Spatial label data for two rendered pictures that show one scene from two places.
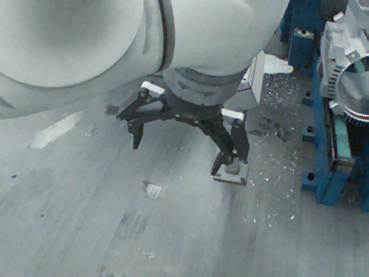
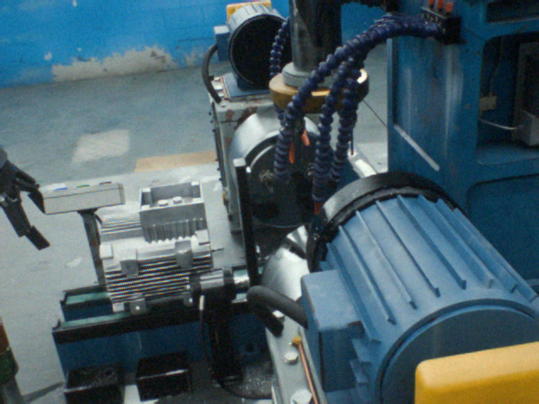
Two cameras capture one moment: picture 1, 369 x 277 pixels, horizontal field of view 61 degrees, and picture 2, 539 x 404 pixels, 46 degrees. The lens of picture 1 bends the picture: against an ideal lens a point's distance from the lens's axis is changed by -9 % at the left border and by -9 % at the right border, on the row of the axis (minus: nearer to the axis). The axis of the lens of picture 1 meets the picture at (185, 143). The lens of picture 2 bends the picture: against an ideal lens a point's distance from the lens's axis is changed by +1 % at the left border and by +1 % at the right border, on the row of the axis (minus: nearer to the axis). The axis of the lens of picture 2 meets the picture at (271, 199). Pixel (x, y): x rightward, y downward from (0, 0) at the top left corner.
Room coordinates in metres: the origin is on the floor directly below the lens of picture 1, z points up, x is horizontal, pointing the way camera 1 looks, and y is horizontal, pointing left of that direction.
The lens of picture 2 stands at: (0.45, -1.50, 1.66)
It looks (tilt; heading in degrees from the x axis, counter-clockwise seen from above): 26 degrees down; 70
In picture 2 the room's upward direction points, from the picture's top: 6 degrees counter-clockwise
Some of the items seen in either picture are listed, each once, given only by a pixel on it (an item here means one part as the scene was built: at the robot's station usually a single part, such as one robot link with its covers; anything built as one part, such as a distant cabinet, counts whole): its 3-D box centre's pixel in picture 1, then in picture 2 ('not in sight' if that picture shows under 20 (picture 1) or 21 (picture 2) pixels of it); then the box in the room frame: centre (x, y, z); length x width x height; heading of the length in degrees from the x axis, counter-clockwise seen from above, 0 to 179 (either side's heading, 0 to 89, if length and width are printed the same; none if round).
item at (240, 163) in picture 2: not in sight; (247, 228); (0.74, -0.56, 1.12); 0.04 x 0.03 x 0.26; 166
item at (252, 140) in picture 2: not in sight; (279, 157); (0.99, -0.12, 1.04); 0.37 x 0.25 x 0.25; 76
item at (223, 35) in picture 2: not in sight; (248, 84); (1.03, 0.16, 1.16); 0.33 x 0.26 x 0.42; 76
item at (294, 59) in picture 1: (301, 47); not in sight; (1.00, -0.38, 0.86); 0.07 x 0.06 x 0.12; 76
